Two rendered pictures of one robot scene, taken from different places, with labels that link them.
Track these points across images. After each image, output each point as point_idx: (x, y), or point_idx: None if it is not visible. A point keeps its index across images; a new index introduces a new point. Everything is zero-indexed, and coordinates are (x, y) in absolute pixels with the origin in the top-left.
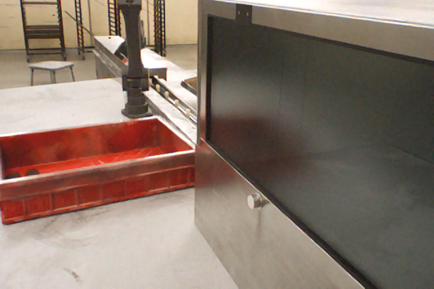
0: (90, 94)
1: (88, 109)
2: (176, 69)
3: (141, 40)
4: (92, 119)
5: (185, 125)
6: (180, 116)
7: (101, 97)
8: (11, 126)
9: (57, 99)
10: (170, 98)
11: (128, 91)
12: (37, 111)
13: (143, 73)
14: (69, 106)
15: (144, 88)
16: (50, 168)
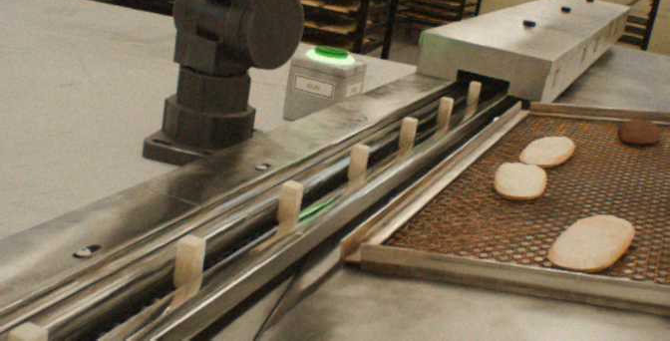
0: (267, 72)
1: (147, 90)
2: None
3: None
4: (70, 108)
5: (98, 225)
6: (207, 192)
7: (268, 85)
8: None
9: (168, 53)
10: (405, 146)
11: (180, 41)
12: (37, 53)
13: None
14: (137, 70)
15: (235, 46)
16: None
